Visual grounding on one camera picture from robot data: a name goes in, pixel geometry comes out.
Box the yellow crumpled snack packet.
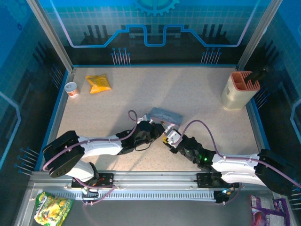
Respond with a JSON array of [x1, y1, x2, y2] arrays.
[[85, 73, 112, 95]]

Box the beige holder with orange top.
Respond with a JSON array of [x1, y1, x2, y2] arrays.
[[220, 70, 261, 111]]

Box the small white orange can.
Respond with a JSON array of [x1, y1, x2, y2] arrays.
[[64, 81, 81, 98]]

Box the purple snack bag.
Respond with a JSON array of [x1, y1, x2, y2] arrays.
[[249, 194, 291, 226]]

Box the green yellow snack bag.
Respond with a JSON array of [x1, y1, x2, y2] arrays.
[[33, 191, 75, 226]]

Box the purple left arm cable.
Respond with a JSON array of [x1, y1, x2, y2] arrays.
[[42, 109, 144, 171]]

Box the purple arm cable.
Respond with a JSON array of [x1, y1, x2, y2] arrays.
[[42, 109, 144, 171], [176, 120, 301, 189]]

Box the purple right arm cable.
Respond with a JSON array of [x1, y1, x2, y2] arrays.
[[176, 120, 301, 189]]

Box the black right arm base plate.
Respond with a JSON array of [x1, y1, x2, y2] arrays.
[[196, 173, 238, 189]]

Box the aluminium mounting rail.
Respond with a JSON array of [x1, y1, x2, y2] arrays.
[[30, 170, 238, 190]]

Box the slotted grey cable duct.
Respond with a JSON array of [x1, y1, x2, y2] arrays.
[[47, 189, 217, 201]]

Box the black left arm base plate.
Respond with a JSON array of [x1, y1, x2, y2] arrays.
[[71, 173, 115, 189]]

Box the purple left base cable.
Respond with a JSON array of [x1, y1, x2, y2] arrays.
[[72, 180, 116, 207]]

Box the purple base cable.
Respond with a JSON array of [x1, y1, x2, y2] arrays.
[[72, 180, 116, 207], [221, 187, 242, 206]]

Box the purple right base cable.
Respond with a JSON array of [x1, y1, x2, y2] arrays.
[[221, 187, 242, 206]]

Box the black utensil handle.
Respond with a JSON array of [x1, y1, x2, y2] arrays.
[[244, 65, 270, 84]]

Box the aluminium frame post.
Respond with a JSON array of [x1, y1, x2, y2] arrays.
[[236, 0, 283, 71], [25, 0, 75, 73]]

